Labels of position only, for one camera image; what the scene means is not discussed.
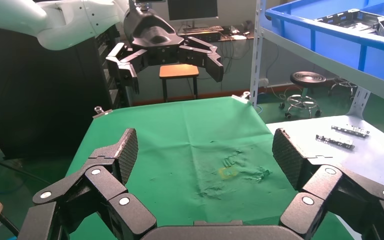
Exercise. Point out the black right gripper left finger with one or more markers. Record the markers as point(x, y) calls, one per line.
point(106, 179)

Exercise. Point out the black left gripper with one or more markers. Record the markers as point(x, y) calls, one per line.
point(152, 33)

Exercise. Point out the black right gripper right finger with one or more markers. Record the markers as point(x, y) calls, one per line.
point(324, 185)

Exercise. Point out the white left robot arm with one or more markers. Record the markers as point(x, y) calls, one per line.
point(66, 20)

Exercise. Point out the orange wooden stool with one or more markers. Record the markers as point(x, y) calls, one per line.
point(178, 70)

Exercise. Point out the black keyboard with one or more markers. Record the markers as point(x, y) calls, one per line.
point(203, 29)

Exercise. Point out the black computer monitor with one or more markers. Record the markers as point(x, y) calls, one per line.
point(192, 8)

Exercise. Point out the silver binder clip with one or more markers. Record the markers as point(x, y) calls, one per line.
point(102, 113)
point(240, 98)

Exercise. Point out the green table cloth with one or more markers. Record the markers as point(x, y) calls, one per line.
point(185, 139)

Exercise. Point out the chrome base swivel stool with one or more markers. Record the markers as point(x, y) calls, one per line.
point(342, 84)

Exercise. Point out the black seat swivel stool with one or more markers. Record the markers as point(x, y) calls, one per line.
point(308, 79)

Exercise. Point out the black cabinet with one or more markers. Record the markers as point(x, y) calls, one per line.
point(29, 99)

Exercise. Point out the blue plastic bin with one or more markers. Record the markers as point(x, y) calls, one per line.
point(337, 49)

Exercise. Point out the small metal rail part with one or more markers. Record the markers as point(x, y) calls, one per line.
point(336, 141)
point(351, 130)

